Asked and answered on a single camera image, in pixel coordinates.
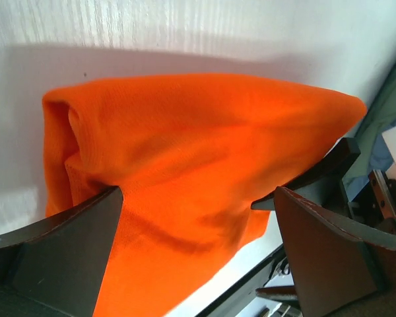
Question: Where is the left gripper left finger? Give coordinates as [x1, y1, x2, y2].
[0, 187, 123, 316]

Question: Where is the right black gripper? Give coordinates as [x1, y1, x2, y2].
[250, 137, 396, 237]

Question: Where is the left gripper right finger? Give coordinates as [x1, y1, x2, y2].
[275, 187, 396, 316]

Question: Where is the orange t-shirt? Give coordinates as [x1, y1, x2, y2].
[42, 74, 366, 316]

